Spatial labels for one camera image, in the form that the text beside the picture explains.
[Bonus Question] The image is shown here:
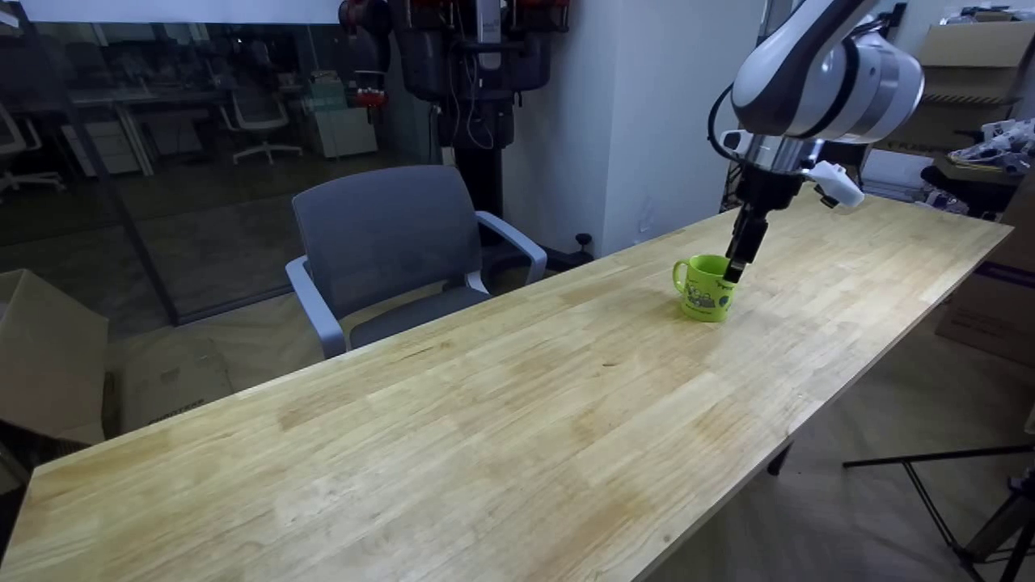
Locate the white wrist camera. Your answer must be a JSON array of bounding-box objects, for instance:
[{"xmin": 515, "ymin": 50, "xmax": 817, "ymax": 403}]
[{"xmin": 805, "ymin": 161, "xmax": 864, "ymax": 206}]

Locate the cardboard box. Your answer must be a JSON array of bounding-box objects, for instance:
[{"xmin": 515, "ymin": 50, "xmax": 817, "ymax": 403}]
[
  {"xmin": 0, "ymin": 268, "xmax": 106, "ymax": 442},
  {"xmin": 888, "ymin": 24, "xmax": 1035, "ymax": 151}
]

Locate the black tripod stand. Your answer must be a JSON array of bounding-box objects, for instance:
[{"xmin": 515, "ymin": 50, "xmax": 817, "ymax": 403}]
[{"xmin": 841, "ymin": 442, "xmax": 1035, "ymax": 582}]

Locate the black machine rack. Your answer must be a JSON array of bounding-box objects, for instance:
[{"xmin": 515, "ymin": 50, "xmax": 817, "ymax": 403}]
[{"xmin": 336, "ymin": 0, "xmax": 568, "ymax": 214}]

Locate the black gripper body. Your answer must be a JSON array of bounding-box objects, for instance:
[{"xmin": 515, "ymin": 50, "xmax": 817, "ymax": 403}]
[{"xmin": 733, "ymin": 167, "xmax": 803, "ymax": 251}]

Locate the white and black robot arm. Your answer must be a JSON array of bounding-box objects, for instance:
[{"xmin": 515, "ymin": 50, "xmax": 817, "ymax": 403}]
[{"xmin": 707, "ymin": 0, "xmax": 924, "ymax": 284}]

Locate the cardboard box top right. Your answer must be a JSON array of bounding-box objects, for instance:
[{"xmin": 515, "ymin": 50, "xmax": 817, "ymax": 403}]
[{"xmin": 888, "ymin": 24, "xmax": 1035, "ymax": 151}]

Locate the grey office chair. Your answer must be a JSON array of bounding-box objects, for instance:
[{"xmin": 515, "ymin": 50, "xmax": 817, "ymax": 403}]
[{"xmin": 284, "ymin": 165, "xmax": 547, "ymax": 360}]

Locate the white office chair background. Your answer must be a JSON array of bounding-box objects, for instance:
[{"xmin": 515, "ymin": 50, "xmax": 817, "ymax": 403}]
[{"xmin": 221, "ymin": 89, "xmax": 302, "ymax": 165}]

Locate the yellow-green plastic mug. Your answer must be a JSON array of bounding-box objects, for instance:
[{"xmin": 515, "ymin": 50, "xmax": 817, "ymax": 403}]
[{"xmin": 673, "ymin": 256, "xmax": 733, "ymax": 324}]

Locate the cardboard box on left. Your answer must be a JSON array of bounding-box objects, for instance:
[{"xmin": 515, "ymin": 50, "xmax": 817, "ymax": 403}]
[{"xmin": 0, "ymin": 268, "xmax": 106, "ymax": 442}]

